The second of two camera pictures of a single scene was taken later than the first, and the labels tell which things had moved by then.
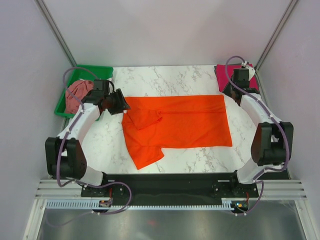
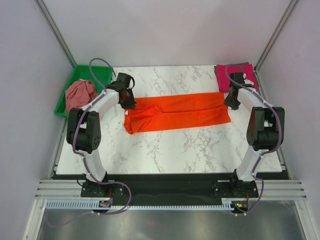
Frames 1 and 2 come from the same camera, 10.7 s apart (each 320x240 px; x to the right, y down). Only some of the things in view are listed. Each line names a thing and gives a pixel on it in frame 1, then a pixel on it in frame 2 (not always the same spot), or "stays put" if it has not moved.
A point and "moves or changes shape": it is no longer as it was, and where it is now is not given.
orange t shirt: x=153 y=123 moves or changes shape
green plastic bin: x=83 y=72 stays put
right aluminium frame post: x=276 y=34 stays put
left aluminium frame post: x=42 y=7 stays put
